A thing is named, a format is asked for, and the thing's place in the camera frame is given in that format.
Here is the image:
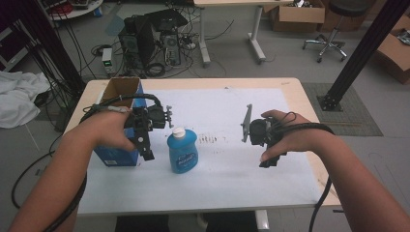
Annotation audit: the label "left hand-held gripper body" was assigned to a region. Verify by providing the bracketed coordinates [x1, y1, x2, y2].
[124, 103, 175, 162]

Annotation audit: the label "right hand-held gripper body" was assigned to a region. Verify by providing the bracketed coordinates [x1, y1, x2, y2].
[240, 102, 288, 169]

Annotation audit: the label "blue bottle with white cap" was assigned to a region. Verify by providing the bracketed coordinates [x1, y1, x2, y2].
[166, 126, 198, 175]

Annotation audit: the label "blue cardboard box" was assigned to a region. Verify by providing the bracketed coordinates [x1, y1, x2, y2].
[93, 76, 147, 168]

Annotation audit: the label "person's right hand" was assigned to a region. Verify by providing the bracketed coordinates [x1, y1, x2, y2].
[259, 108, 324, 163]

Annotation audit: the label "person's left hand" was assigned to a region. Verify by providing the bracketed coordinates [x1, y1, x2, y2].
[91, 109, 138, 153]

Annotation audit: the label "white paper sheet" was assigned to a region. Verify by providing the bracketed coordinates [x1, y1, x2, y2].
[76, 88, 324, 216]

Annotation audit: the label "small grey computer tower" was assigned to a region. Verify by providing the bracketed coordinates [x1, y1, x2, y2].
[160, 31, 182, 68]

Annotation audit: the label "white power supply unit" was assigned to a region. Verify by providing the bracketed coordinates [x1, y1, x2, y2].
[102, 47, 115, 75]

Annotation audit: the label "large black computer tower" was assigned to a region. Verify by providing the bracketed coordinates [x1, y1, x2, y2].
[117, 14, 157, 77]

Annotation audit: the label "white power strip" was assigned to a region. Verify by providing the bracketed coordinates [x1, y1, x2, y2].
[181, 34, 198, 51]

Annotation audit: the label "grey floor mat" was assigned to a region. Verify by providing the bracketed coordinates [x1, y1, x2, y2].
[302, 82, 385, 137]

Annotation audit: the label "black monitor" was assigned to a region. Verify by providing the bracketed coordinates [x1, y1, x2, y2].
[144, 8, 189, 34]

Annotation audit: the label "white desk with metal legs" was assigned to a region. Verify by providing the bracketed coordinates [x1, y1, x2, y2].
[192, 0, 295, 68]

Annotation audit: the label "person's dark trousers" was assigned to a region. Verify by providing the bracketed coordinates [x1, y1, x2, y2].
[114, 210, 259, 232]

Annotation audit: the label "black office chair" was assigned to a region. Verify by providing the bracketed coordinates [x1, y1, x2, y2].
[302, 0, 377, 64]

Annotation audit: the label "brown cardboard box with parts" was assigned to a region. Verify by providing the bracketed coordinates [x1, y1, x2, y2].
[270, 0, 327, 34]

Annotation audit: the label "round white table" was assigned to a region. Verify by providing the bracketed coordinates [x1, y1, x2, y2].
[47, 0, 104, 21]

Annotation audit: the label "white crumpled cloth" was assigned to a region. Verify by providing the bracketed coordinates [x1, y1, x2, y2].
[0, 70, 51, 130]

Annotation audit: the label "large brown cardboard box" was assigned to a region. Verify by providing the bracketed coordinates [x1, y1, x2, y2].
[374, 14, 410, 86]

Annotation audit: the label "left gripper black braided cable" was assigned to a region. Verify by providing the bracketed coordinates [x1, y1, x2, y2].
[43, 93, 162, 232]

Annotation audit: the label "gripper black braided cable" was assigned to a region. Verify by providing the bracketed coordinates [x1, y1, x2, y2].
[43, 93, 162, 232]
[273, 110, 337, 232]

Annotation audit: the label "right gripper black braided cable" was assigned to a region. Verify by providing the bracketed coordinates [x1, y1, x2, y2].
[273, 110, 337, 232]

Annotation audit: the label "black stand with cables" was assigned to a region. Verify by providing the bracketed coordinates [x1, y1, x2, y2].
[13, 0, 87, 98]

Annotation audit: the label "black metal frame post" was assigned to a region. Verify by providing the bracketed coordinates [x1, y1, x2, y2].
[316, 0, 410, 112]

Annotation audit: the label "thin black floor cable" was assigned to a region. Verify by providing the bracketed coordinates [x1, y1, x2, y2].
[11, 134, 64, 211]

